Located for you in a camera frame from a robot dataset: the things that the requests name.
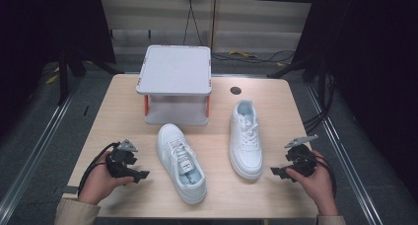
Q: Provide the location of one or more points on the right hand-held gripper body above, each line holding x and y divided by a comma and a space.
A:
300, 159

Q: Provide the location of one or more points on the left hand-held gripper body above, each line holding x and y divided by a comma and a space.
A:
119, 161

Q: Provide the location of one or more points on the white sneaker with tag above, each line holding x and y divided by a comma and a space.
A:
181, 164

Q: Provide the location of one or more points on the white laced sneaker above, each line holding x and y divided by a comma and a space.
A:
245, 142

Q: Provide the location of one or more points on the white two-tier shoe rack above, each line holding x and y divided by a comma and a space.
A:
175, 83

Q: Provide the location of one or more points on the person's left hand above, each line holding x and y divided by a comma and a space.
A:
98, 182

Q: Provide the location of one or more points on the person's right hand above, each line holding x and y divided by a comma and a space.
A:
317, 188

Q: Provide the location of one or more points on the grey tape piece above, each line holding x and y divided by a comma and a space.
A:
69, 189

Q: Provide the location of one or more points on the round dark table grommet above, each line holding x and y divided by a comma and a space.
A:
235, 90

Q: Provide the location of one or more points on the black metal stand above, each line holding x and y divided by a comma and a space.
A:
70, 70
295, 67

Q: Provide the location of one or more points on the dark curtain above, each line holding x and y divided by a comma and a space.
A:
39, 37
371, 70

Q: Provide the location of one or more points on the yellow floor tape strip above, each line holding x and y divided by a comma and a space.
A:
242, 54

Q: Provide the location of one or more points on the metal floor rail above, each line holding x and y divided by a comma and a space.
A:
341, 159
31, 156

